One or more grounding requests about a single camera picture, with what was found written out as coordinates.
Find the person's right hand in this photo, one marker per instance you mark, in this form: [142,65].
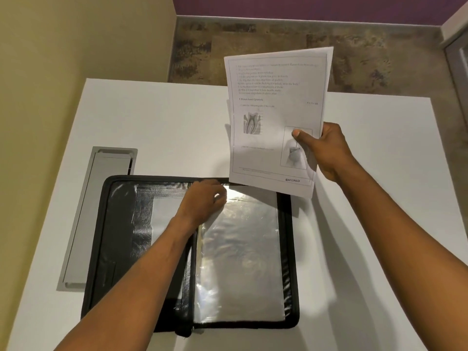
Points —
[327,149]

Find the person's left hand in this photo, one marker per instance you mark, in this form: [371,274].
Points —
[195,204]

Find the person's right thumb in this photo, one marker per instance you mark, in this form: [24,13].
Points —
[302,138]

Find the person's left fingers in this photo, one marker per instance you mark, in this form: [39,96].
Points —
[220,196]

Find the printed white paper sheet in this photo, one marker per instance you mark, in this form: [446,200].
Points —
[272,116]

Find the clear plastic sleeve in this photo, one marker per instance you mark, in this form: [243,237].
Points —
[241,259]

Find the person's right forearm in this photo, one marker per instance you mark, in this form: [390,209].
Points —
[402,237]

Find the person's left forearm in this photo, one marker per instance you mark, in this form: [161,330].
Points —
[142,281]

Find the black zip document folder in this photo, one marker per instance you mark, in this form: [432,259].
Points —
[117,215]

